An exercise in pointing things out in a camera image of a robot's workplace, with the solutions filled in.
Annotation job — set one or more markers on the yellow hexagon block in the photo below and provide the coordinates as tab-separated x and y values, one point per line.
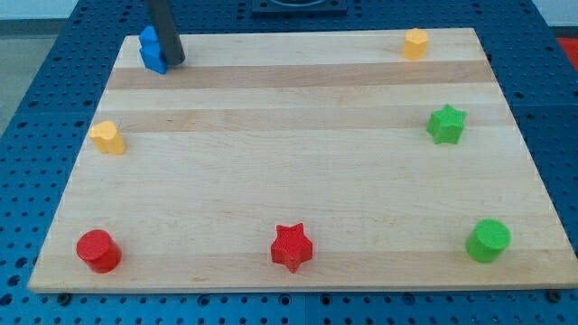
415	44

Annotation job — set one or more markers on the blue block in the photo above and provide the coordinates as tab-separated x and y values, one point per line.
150	50

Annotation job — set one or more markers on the yellow heart block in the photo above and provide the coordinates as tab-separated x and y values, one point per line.
107	138

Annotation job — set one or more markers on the green cylinder block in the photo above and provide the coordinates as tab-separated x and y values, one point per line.
488	240

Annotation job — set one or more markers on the red cylinder block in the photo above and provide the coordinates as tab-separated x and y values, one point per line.
98	250

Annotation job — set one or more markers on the light wooden board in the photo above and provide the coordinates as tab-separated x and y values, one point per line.
327	129

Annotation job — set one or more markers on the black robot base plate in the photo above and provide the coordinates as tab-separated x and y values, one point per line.
298	6

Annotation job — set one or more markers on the red star block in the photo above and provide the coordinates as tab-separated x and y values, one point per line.
291	247

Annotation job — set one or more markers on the green star block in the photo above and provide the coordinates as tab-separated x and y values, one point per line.
446	125

